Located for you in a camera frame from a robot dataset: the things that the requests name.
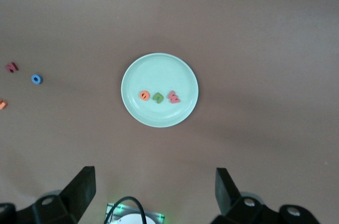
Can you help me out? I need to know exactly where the dark red foam letter z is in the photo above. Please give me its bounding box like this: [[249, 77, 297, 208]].
[[5, 61, 19, 73]]

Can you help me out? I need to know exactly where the pink foam letter w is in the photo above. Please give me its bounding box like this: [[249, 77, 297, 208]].
[[166, 90, 181, 104]]

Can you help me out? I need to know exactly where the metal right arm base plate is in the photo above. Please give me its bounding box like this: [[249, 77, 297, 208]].
[[105, 202, 166, 224]]

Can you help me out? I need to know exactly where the brown table cover sheet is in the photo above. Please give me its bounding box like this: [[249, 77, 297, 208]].
[[0, 0, 339, 224]]

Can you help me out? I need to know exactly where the green plate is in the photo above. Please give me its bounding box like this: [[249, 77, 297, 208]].
[[121, 52, 199, 129]]

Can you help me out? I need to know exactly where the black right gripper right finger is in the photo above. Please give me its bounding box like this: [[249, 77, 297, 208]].
[[215, 167, 322, 224]]

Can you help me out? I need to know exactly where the green foam letter n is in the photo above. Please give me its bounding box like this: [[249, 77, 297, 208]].
[[152, 92, 165, 105]]

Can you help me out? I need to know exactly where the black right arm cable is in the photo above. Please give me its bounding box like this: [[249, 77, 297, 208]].
[[104, 196, 148, 224]]

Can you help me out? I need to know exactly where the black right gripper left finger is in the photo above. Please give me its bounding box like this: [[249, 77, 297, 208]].
[[0, 165, 96, 224]]

